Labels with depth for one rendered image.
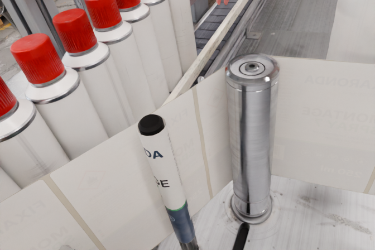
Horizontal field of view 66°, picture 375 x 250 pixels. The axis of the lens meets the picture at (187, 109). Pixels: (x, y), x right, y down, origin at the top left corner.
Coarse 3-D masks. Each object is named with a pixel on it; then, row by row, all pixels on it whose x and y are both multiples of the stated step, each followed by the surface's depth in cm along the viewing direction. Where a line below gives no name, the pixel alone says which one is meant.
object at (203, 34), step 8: (232, 0) 76; (248, 0) 75; (216, 8) 74; (224, 8) 73; (208, 16) 71; (216, 16) 70; (224, 16) 70; (240, 16) 69; (208, 24) 68; (216, 24) 67; (200, 32) 65; (208, 32) 65; (200, 40) 63; (208, 40) 62; (224, 40) 61; (200, 48) 60; (216, 56) 58; (208, 64) 55; (200, 72) 54
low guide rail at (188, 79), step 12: (240, 0) 67; (240, 12) 66; (228, 24) 60; (216, 36) 56; (204, 48) 53; (216, 48) 56; (204, 60) 52; (192, 72) 48; (180, 84) 46; (192, 84) 49
